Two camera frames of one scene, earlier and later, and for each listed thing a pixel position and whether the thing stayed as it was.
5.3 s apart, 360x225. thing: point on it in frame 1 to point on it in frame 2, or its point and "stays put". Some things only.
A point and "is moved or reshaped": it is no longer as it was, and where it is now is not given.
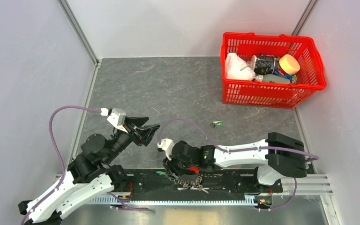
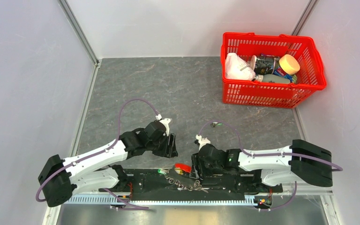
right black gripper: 171,168 to 195,161
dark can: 266,65 stays put
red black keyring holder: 190,180 is moved or reshaped
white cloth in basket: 237,68 stays put
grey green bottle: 273,78 stays put
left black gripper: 146,132 to 168,151
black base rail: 215,184 stays put
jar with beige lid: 288,66 stays put
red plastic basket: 311,77 stays put
